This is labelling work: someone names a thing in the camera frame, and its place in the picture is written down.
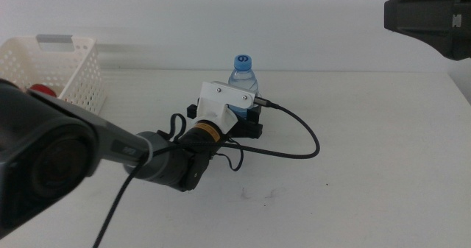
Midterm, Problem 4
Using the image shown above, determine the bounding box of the blue-capped water bottle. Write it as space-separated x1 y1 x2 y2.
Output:
227 54 261 118

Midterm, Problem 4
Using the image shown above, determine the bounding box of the red cola can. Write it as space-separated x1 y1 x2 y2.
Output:
28 83 58 98

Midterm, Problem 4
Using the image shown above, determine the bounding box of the white perforated plastic basket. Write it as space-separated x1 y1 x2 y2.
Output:
0 34 107 116

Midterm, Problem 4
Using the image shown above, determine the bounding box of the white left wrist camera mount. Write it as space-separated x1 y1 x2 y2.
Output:
196 80 258 135

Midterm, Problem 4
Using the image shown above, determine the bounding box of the thin black left gripper wire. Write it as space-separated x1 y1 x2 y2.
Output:
169 113 244 171

